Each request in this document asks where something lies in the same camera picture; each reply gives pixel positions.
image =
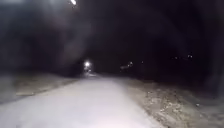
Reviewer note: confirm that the leaf-strewn grass verge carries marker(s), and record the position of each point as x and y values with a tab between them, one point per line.
33	85

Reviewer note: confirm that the pale paved path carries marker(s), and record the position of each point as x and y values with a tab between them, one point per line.
86	106

